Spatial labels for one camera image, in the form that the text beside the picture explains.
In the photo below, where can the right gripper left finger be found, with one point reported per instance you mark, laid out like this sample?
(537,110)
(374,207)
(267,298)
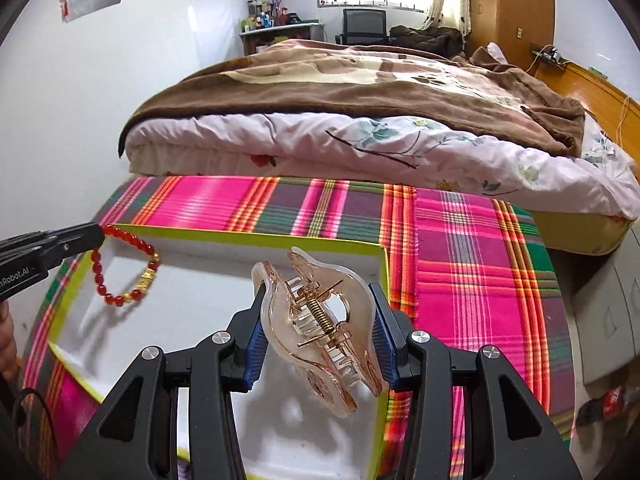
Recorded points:
(133,434)

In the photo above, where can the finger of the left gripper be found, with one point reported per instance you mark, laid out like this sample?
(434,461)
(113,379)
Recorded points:
(58,244)

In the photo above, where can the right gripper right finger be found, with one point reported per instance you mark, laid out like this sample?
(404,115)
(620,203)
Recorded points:
(507,433)

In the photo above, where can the beige gold hair claw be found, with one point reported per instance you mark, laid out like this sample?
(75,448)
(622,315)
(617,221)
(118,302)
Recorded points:
(321,321)

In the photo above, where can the person left hand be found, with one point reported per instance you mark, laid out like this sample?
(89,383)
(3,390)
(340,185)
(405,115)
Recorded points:
(8,348)

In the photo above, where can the red soda bottle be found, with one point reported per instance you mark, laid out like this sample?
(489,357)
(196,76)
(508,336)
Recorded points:
(611,405)

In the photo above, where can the yellow-green shallow box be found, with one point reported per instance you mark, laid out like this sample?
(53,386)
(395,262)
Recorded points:
(203,279)

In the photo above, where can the grey drawer cabinet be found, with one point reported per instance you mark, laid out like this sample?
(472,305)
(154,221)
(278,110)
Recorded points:
(606,312)

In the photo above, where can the pink plaid tablecloth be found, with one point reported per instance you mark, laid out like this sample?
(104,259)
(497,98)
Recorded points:
(470,270)

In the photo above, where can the brown fleece blanket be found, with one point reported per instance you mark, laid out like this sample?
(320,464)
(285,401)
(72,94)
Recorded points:
(477,94)

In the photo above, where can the cluttered desk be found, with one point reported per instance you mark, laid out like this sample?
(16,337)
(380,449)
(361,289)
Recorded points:
(267,24)

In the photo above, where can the wooden headboard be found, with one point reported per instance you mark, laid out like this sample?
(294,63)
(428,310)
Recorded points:
(617,113)

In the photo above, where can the black office chair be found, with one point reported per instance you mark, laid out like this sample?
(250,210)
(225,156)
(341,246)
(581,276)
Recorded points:
(363,27)

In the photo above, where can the dark clothes pile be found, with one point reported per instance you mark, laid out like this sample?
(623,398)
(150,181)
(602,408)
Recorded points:
(444,41)

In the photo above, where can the wooden wardrobe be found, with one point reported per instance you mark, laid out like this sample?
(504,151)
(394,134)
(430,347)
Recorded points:
(515,25)

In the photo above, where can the power strip with cables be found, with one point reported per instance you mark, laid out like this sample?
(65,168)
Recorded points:
(548,54)

